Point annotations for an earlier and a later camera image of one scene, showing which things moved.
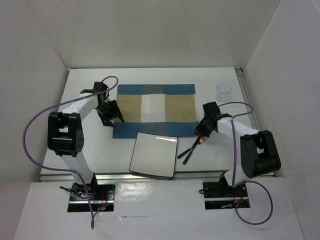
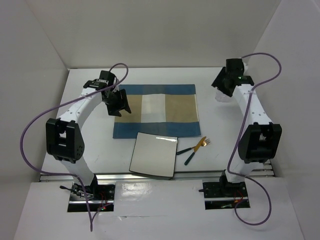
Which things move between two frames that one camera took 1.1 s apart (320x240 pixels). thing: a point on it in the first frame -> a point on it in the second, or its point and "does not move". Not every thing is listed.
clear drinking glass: x=223 y=93 does not move
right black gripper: x=199 y=130 -> x=218 y=82
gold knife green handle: x=191 y=148 -> x=190 y=157
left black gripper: x=115 y=112 -> x=122 y=104
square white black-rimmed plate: x=154 y=154 does not move
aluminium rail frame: x=69 y=177 does not move
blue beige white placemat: x=169 y=110 does not move
